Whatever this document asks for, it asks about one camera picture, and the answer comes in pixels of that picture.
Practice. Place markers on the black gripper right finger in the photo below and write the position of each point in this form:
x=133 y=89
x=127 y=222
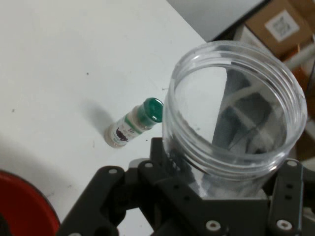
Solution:
x=288 y=204

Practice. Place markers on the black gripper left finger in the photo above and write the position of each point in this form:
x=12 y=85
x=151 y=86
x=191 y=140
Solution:
x=103 y=196

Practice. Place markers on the clear plastic jar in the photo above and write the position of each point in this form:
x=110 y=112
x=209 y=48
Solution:
x=246 y=172

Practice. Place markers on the green-capped spice bottle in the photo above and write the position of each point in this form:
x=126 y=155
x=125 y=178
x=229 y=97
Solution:
x=128 y=127

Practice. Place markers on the red bowl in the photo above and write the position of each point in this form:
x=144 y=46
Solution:
x=24 y=204

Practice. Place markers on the white tube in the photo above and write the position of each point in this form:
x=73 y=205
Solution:
x=302 y=52

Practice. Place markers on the cardboard box with white label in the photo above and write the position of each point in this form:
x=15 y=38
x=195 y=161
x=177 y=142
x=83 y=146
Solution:
x=261 y=22

